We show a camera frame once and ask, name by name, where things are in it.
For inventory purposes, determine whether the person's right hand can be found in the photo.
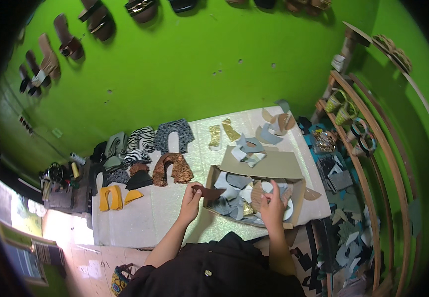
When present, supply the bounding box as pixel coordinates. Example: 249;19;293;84
260;180;289;231

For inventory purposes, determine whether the person's left hand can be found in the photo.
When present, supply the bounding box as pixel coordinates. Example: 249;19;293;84
179;181;204;225

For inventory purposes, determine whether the dark brown leather cutout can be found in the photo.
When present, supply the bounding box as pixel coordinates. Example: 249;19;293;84
192;185;227;201

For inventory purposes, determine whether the tan ribbed oval cutout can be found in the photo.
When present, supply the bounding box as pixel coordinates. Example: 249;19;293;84
250;181;274;213

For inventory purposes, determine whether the glittery table cover sheet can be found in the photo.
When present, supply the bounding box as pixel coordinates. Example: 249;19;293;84
92;106;332;248

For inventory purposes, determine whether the brown leopard print cutout stack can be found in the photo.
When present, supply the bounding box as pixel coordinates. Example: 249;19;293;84
152;153;194;187

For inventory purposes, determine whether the tan half-round cutout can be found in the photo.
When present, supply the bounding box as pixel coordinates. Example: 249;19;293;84
303;187;323;201

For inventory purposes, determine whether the heap of mixed shoe cutouts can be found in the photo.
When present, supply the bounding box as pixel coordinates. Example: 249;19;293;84
211;172;294;225

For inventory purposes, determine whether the open cardboard box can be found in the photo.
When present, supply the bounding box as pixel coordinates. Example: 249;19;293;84
203;146;307;229

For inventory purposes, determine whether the black cutout stack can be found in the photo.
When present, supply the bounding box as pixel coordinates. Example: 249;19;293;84
126;170;153;191

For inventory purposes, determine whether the yellow wedge cutout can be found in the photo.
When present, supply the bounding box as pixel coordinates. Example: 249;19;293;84
124;189;144;205

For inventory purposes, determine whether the brown spotted cutout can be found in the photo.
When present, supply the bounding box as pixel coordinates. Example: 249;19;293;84
130;163;150;176

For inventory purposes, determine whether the pile of grey white cutouts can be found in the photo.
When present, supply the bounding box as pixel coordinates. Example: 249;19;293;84
231;134;267;168

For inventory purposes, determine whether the person's body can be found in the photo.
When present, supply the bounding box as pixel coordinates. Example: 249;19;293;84
118;232;306;297

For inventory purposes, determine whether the small zebra print cutout stack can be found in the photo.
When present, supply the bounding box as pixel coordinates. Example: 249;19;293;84
123;149;152;167

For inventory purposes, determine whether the stack of grey black swatches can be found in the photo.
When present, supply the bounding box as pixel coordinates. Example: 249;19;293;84
316;154;354;194

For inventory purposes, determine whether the grey-blue arch cutout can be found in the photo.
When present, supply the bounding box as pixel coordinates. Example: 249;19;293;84
255;124;284;146

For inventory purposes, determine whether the grey snake print cutout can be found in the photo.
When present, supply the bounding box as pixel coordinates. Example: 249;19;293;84
107;169;130;185

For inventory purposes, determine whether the grey leopard print cutout stack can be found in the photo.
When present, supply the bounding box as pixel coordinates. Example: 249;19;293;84
153;119;195;154

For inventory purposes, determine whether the heap of leather scraps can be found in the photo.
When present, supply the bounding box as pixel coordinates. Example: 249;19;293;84
292;193;382;296

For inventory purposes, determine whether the yellow arch-shaped cutout stack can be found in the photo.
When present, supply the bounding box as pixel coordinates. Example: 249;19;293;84
99;185;124;212

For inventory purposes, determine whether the large zebra print cutout stack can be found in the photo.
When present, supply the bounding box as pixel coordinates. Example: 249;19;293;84
127;126;156;153

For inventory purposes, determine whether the small green cutout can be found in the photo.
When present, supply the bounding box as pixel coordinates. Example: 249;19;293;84
103;156;123;171

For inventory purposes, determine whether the clear box of gold buckles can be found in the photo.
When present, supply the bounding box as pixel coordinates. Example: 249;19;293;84
311;129;338;153

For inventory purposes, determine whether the pile of tan insole cutouts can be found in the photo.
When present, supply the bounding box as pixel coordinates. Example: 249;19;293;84
262;108;296;136

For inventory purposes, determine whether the dark cloth bundle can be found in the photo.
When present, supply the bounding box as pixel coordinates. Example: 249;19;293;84
297;116;312;135

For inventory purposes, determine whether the grey-green cutout stack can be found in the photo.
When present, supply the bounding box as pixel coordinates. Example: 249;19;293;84
105;132;129;158

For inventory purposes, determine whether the long black cutout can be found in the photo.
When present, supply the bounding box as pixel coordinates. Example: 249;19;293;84
88;163;105;196

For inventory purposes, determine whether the colourful patterned bag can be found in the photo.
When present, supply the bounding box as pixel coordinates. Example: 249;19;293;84
110;263;135;297

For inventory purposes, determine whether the small grey cutout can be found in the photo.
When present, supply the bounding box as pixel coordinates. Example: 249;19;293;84
274;99;291;114

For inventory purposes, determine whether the wooden shelf rack with goods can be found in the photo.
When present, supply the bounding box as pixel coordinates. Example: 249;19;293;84
311;22;429;297

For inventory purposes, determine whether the side table with sewing tools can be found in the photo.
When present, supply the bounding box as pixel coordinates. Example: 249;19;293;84
38;150;92;214

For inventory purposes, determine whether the stack of printed boards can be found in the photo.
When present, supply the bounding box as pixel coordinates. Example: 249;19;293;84
0;219;66;287

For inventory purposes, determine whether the display of sandals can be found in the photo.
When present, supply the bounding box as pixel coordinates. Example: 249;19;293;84
18;0;334;98

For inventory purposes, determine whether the gold glitter strap cutout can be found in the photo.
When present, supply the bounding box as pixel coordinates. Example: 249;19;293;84
222;119;242;142
209;125;222;151

